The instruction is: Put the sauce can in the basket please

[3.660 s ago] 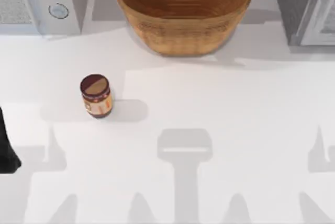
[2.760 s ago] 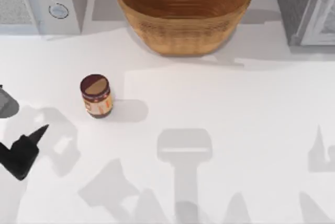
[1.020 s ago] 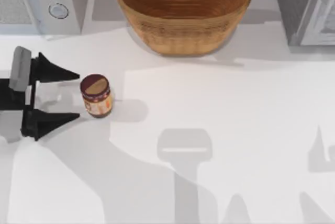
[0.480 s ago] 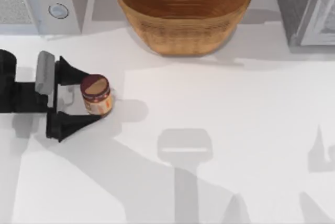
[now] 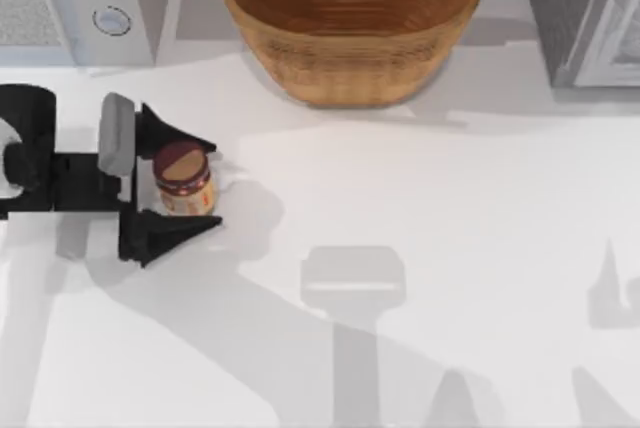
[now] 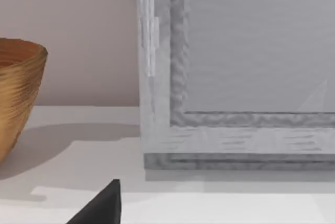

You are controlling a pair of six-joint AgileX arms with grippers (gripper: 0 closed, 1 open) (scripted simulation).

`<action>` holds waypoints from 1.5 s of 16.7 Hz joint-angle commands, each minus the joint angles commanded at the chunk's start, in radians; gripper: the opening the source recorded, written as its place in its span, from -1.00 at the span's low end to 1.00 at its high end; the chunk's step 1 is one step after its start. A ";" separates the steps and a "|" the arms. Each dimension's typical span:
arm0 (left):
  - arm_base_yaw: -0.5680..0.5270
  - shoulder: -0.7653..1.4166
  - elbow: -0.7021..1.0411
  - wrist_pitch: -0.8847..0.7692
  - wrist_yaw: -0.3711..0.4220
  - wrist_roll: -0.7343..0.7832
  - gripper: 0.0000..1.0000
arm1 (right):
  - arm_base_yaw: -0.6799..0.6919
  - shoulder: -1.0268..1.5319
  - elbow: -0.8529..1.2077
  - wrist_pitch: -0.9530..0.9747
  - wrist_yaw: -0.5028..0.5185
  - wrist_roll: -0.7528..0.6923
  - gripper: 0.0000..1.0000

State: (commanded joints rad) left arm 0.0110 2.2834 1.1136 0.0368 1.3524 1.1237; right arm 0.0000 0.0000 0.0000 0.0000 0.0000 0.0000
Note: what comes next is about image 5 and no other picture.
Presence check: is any jar with dark red lid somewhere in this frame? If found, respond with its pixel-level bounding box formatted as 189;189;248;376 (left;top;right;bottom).
151;141;219;218

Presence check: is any pale grey rounded box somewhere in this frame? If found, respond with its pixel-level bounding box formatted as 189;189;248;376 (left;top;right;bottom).
96;92;137;177

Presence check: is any round white microwave knob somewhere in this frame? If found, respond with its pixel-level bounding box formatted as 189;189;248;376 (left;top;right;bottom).
91;4;133;38

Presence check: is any pale microwave oven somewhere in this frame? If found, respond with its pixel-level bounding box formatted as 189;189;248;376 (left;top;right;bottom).
0;0;174;80

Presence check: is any brown woven basket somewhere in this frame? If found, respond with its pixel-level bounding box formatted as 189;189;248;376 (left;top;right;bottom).
222;0;482;111

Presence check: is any grey cabinet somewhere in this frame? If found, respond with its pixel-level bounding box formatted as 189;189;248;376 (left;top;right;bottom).
518;0;640;90

